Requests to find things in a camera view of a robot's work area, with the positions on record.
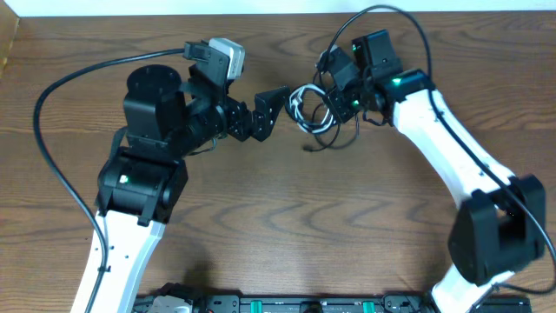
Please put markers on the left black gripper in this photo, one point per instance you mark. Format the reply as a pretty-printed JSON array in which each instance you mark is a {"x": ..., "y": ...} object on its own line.
[{"x": 245, "y": 127}]

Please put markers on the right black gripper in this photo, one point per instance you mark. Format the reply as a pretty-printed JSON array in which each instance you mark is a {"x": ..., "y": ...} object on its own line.
[{"x": 334, "y": 99}]

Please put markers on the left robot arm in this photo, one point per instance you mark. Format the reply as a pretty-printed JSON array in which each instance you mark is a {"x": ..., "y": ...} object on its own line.
[{"x": 168, "y": 119}]

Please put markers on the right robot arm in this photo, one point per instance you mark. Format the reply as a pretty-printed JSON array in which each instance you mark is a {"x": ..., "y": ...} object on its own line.
[{"x": 499, "y": 228}]

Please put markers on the wooden side board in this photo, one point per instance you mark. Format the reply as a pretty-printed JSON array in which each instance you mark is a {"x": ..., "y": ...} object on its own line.
[{"x": 9, "y": 23}]

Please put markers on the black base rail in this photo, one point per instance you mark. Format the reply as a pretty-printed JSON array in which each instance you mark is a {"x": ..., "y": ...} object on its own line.
[{"x": 175, "y": 297}]

